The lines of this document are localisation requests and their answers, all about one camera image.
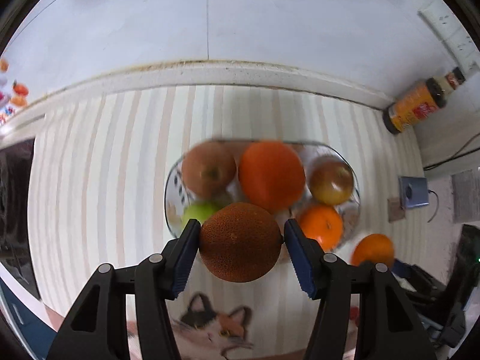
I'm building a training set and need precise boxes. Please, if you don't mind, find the blue kitchen cabinet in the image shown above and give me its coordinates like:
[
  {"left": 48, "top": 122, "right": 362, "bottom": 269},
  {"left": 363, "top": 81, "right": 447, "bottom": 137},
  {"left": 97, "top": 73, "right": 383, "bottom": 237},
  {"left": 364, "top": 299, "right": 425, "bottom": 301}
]
[{"left": 0, "top": 281, "right": 57, "bottom": 346}]

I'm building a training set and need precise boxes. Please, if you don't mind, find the black gas stove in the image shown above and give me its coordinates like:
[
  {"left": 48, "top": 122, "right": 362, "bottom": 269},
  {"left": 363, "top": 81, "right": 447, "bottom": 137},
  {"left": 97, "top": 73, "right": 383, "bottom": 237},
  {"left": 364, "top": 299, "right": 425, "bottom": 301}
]
[{"left": 0, "top": 139, "right": 42, "bottom": 301}]

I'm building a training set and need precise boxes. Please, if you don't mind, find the black charging cable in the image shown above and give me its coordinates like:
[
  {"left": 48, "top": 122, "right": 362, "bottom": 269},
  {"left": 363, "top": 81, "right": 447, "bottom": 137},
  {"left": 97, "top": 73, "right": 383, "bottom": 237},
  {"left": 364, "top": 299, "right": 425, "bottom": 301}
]
[{"left": 424, "top": 131, "right": 480, "bottom": 223}]

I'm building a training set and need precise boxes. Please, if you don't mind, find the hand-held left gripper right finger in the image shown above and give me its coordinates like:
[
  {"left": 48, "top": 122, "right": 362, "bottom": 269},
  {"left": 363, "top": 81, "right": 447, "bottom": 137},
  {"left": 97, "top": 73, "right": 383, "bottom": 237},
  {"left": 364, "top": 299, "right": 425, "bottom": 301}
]
[{"left": 284, "top": 217, "right": 437, "bottom": 360}]

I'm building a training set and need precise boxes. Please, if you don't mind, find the dark sauce bottle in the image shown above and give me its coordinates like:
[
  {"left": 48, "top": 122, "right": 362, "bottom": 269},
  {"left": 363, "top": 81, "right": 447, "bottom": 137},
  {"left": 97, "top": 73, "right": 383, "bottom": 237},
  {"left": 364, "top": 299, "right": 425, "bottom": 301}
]
[{"left": 382, "top": 67, "right": 466, "bottom": 135}]

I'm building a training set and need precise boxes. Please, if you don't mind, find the colourful wall sticker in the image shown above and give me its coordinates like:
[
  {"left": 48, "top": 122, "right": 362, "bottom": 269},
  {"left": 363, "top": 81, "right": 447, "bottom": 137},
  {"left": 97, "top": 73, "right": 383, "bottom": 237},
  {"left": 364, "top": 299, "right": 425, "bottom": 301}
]
[{"left": 0, "top": 58, "right": 30, "bottom": 124}]

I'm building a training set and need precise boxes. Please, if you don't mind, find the white wall outlet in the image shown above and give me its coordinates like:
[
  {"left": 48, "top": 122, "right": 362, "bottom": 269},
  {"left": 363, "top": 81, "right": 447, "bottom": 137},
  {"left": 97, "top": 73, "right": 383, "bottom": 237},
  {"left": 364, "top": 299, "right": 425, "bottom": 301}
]
[
  {"left": 446, "top": 26, "right": 476, "bottom": 59},
  {"left": 418, "top": 0, "right": 456, "bottom": 36},
  {"left": 463, "top": 50, "right": 480, "bottom": 76}
]

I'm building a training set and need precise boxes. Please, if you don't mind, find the brownish red apple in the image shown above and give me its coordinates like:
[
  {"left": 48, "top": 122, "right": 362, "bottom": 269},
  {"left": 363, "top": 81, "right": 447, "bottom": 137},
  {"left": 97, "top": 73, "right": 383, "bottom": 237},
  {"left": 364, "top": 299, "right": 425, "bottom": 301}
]
[
  {"left": 308, "top": 157, "right": 355, "bottom": 205},
  {"left": 181, "top": 142, "right": 238, "bottom": 199}
]

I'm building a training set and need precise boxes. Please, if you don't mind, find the small orange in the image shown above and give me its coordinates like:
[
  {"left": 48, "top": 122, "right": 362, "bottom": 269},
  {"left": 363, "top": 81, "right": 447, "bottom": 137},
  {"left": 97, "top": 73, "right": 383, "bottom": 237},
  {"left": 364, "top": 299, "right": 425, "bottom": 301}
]
[
  {"left": 298, "top": 204, "right": 345, "bottom": 254},
  {"left": 350, "top": 233, "right": 395, "bottom": 269}
]

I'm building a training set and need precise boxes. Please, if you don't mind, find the green apple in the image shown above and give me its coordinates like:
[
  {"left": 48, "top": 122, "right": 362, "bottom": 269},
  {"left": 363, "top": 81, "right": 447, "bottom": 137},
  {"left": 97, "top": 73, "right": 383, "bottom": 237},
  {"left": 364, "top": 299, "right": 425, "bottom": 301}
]
[{"left": 181, "top": 201, "right": 222, "bottom": 233}]

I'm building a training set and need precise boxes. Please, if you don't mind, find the large bright orange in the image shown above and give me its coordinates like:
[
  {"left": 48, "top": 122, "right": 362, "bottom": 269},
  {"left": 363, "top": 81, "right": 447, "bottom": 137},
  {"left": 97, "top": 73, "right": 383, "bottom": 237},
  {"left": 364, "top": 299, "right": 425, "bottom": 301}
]
[{"left": 238, "top": 140, "right": 305, "bottom": 214}]

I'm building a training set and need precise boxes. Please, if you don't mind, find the small brown card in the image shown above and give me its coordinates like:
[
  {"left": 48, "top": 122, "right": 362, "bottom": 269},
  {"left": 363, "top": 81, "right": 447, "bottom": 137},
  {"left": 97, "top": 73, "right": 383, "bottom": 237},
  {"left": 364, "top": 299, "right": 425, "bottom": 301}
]
[{"left": 387, "top": 197, "right": 406, "bottom": 223}]

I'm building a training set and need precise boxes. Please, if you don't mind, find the dark reddish orange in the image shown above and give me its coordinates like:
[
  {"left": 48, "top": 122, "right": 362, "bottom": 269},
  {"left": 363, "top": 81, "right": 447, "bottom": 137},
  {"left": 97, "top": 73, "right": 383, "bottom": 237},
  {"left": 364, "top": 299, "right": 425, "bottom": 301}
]
[{"left": 199, "top": 202, "right": 283, "bottom": 284}]

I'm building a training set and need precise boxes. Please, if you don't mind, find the floral oval plate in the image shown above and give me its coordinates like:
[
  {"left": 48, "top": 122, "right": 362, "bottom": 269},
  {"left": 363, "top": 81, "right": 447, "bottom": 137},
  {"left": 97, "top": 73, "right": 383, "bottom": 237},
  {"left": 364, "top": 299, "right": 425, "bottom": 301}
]
[{"left": 164, "top": 140, "right": 361, "bottom": 254}]

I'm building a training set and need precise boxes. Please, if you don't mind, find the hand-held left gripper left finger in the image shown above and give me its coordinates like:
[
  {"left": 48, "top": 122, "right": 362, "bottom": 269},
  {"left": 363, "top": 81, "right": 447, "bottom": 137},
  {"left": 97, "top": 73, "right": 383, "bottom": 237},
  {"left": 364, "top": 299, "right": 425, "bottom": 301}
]
[{"left": 45, "top": 218, "right": 202, "bottom": 360}]

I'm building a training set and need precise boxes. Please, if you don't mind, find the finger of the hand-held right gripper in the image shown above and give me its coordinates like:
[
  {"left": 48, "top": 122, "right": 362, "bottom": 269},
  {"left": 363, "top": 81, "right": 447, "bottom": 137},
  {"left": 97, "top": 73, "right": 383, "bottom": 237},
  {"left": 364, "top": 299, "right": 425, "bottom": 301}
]
[{"left": 393, "top": 260, "right": 419, "bottom": 281}]

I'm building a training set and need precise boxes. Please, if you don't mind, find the striped cat print tablecloth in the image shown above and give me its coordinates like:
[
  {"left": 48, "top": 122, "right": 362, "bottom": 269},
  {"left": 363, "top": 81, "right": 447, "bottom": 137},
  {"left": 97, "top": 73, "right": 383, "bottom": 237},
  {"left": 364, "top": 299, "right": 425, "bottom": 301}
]
[{"left": 26, "top": 84, "right": 424, "bottom": 360}]

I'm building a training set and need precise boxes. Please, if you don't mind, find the blue power bank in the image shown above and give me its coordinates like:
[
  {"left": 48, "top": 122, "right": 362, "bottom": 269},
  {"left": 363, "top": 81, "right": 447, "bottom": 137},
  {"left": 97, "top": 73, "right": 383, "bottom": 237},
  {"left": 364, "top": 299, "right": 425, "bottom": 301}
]
[{"left": 398, "top": 176, "right": 429, "bottom": 209}]

